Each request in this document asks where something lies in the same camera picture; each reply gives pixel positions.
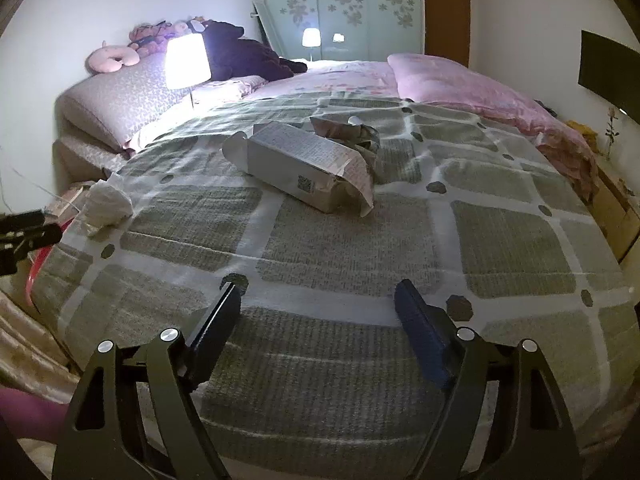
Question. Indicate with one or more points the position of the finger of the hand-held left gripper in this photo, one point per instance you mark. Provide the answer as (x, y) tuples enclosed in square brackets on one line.
[(35, 237), (25, 219)]

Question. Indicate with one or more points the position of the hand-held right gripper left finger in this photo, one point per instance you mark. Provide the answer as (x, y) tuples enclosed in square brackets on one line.
[(220, 325)]

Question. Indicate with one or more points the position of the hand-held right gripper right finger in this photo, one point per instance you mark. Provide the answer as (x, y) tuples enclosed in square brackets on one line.
[(420, 330)]

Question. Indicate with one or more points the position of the red plastic bin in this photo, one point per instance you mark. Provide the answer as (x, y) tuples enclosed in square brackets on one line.
[(34, 272)]

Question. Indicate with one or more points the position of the white plastic bag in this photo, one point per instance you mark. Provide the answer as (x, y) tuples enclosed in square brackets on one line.
[(105, 205)]

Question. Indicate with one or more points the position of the grey cardboard box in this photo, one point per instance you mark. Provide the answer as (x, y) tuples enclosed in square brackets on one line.
[(295, 155)]

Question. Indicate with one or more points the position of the brown foil wrapper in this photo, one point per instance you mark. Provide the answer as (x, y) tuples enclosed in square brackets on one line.
[(340, 132)]

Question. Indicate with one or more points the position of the beige patterned cloth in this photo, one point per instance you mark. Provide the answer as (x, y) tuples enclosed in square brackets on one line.
[(25, 340)]

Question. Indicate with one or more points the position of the green checked blanket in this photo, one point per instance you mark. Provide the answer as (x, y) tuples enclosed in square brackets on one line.
[(350, 250)]

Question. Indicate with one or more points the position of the magenta cloth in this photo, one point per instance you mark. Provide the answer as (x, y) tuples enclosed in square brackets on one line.
[(30, 410)]

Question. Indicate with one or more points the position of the grey patterned pillow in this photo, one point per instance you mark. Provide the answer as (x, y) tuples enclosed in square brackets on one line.
[(125, 95)]

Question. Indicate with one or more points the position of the small white cap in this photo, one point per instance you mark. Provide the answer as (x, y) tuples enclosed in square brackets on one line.
[(354, 121)]

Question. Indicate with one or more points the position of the pink plush toys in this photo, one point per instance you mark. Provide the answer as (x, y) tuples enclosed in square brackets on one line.
[(150, 35)]

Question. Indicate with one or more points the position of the light wooden cabinet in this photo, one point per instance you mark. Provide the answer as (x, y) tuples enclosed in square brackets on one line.
[(620, 210)]

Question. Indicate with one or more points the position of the pink floral pillow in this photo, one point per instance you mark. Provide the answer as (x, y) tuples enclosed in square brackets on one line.
[(230, 87)]

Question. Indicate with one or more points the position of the pink quilt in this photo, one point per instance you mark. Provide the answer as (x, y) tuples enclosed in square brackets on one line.
[(450, 80)]

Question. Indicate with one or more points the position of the small dark item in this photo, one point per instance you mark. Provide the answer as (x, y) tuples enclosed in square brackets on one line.
[(550, 111)]

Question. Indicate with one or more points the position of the yellow cloth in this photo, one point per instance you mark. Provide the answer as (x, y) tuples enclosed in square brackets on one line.
[(582, 127)]

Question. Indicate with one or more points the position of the pink floral bed sheet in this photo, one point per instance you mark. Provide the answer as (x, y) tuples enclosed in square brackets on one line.
[(340, 77)]

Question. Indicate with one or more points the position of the dark purple plush toy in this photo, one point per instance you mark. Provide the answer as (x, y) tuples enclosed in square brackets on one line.
[(240, 50)]

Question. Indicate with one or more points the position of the artificial rose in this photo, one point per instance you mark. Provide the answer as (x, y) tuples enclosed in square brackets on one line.
[(611, 130)]

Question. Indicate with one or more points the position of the small white table lamp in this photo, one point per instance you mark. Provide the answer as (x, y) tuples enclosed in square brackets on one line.
[(311, 37)]

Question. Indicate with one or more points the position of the brown wooden door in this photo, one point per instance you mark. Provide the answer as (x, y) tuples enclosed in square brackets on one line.
[(445, 20)]

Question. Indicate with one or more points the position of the white leaning frame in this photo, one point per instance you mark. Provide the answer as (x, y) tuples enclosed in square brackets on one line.
[(260, 20)]

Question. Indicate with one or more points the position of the black wall television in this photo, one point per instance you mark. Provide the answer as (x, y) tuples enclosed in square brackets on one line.
[(610, 75)]

